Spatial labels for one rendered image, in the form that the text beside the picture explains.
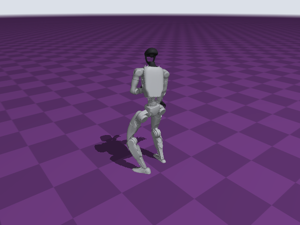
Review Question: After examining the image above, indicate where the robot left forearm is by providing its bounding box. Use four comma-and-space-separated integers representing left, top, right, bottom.
137, 87, 143, 94

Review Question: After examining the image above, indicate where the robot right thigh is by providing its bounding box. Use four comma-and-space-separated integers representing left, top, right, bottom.
151, 104, 165, 138

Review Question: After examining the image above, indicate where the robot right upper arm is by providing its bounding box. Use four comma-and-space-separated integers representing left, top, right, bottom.
162, 69, 170, 93

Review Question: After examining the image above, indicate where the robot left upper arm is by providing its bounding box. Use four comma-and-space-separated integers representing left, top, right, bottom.
130, 68, 144, 95

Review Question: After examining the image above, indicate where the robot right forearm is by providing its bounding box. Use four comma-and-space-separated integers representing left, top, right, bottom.
157, 92, 166, 104

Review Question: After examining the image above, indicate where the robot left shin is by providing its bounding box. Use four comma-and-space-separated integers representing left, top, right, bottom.
126, 139, 146, 169

